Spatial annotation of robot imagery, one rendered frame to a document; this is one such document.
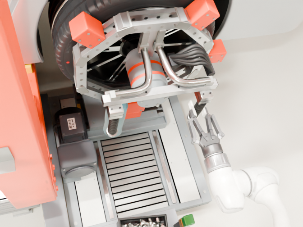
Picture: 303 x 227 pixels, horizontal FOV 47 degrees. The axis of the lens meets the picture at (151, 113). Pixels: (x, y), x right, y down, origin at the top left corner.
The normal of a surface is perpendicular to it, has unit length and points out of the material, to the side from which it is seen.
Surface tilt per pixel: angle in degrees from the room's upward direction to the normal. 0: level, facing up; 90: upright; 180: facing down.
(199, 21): 90
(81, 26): 45
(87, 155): 0
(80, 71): 90
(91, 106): 0
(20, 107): 90
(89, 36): 90
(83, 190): 0
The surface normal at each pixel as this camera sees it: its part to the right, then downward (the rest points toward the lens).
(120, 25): -0.55, -0.19
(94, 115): 0.17, -0.44
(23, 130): 0.26, 0.88
